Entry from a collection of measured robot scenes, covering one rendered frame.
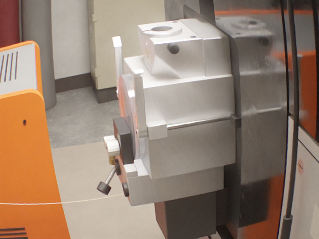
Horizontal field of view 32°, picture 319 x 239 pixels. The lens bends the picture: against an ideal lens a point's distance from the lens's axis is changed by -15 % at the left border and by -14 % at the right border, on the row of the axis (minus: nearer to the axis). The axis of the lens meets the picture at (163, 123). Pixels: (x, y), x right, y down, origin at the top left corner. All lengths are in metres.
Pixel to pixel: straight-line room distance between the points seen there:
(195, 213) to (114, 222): 0.71
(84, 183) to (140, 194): 0.91
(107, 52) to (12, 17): 0.76
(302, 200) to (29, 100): 0.63
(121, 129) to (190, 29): 0.12
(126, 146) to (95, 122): 3.04
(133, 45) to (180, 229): 3.18
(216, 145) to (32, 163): 0.47
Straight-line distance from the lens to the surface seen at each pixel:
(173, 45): 0.58
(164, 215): 0.69
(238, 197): 0.66
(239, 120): 0.61
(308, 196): 0.44
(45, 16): 3.81
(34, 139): 1.01
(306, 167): 0.44
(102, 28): 3.77
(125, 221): 1.39
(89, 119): 3.74
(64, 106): 4.00
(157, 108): 0.60
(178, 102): 0.60
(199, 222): 0.70
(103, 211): 1.43
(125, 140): 0.64
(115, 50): 0.68
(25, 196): 1.06
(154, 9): 3.81
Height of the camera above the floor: 1.46
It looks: 24 degrees down
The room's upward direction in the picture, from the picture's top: 4 degrees counter-clockwise
